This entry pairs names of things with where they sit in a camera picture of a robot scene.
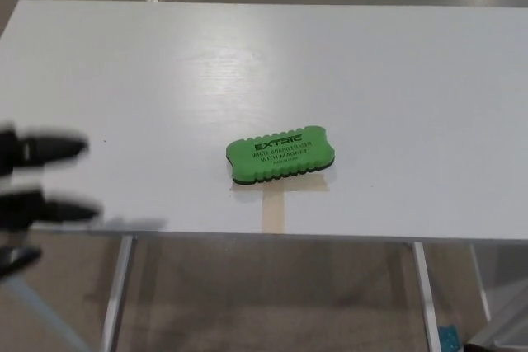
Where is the grey metal stand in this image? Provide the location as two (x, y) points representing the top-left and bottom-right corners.
(478, 285), (528, 352)

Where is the white metal table leg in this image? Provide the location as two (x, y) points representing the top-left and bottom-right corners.
(412, 241), (443, 352)
(100, 235), (138, 352)
(469, 243), (493, 322)

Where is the blue-grey metal stand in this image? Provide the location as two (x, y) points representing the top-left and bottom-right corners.
(0, 272), (84, 352)

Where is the green whiteboard eraser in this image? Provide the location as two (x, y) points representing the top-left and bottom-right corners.
(224, 124), (337, 185)

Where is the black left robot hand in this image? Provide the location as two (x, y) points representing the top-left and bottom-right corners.
(0, 123), (104, 279)

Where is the teal plastic object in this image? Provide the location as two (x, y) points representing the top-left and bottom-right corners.
(437, 323), (460, 352)

